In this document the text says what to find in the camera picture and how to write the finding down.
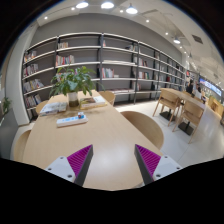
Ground wooden chair far end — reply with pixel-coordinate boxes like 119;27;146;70
99;91;115;105

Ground small blue white charger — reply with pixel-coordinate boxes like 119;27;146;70
78;112;84;119

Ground green potted plant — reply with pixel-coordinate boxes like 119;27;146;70
49;66;104;96

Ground wooden chair left near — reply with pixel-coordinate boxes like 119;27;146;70
13;130;31;162

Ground large grey bookshelf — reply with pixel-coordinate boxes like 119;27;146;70
22;32;185;119

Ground small plant at left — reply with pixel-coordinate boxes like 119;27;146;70
2;97;11;115

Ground wooden chair right near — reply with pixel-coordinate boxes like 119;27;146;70
122;111;164;149

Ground stacked books on table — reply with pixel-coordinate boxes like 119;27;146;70
80;96;106;109

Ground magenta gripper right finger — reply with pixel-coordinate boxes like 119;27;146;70
134;145;182;185

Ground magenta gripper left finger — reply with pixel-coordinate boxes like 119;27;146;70
45;145;93;186

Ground person seated in background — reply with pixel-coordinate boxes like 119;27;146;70
186;79;194;94

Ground white plant pot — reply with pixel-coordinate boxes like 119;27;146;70
68;92;79;107

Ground open magazine on table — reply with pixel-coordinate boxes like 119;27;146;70
40;102;67;116

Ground white power strip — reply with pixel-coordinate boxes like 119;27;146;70
56;115;88;127

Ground wall display screen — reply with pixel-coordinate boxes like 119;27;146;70
199;78;222;97

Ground wooden chair left far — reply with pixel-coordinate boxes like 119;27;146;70
35;100;48;115

